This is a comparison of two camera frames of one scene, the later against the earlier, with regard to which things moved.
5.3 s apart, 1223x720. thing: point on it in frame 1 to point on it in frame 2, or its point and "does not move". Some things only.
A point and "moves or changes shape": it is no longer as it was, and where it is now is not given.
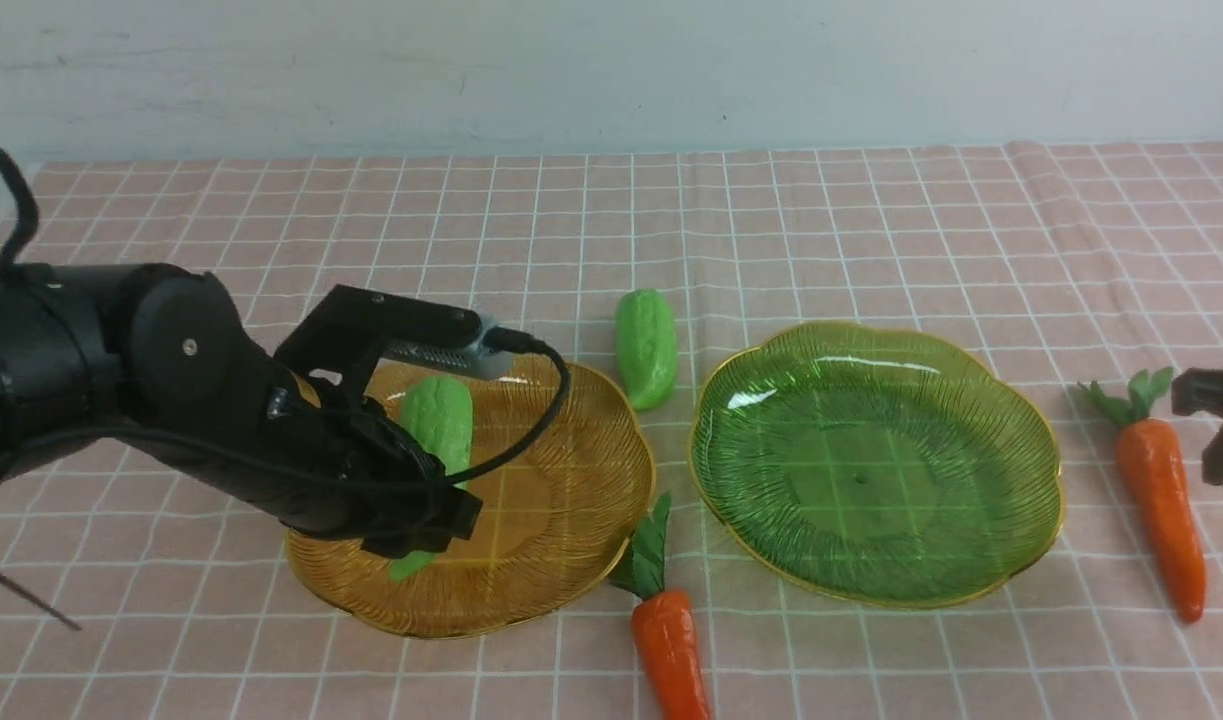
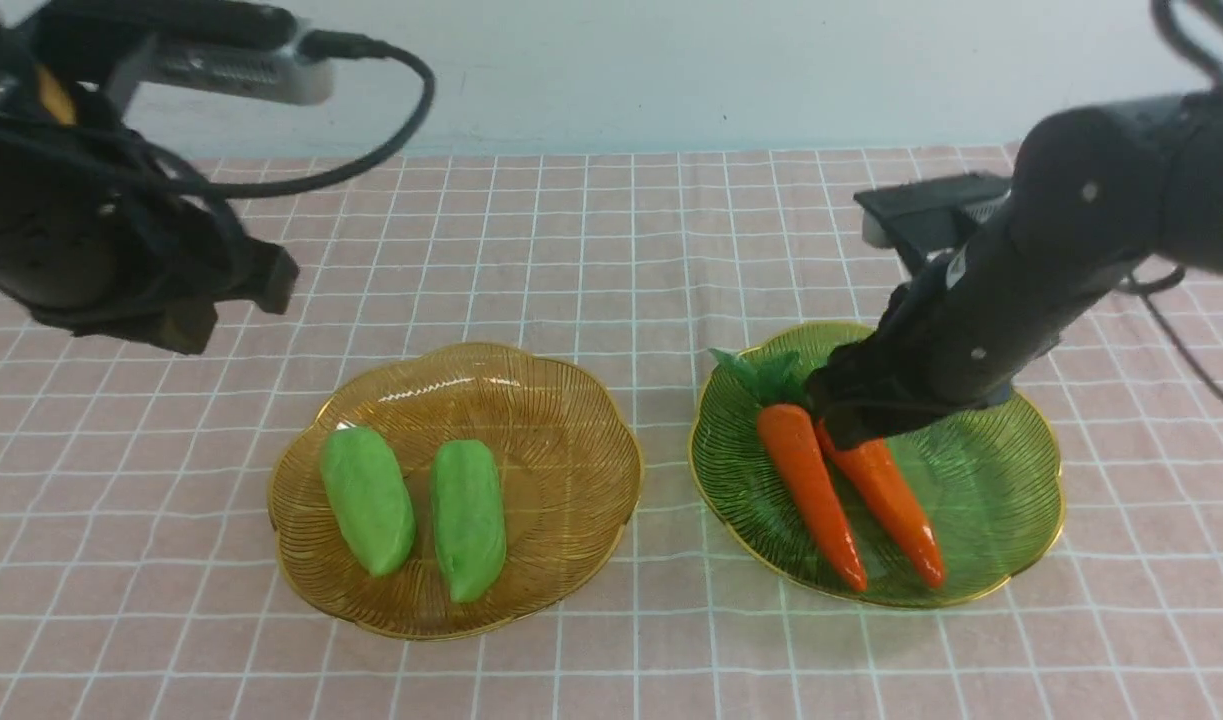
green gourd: x=440 y=409 moves or changes shape
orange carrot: x=1153 y=469 to x=871 y=472
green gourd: x=646 y=348 to x=467 y=518
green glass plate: x=889 y=467 does not move
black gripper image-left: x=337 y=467 to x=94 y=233
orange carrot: x=669 y=667 to x=785 y=422
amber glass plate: x=554 y=525 does not move
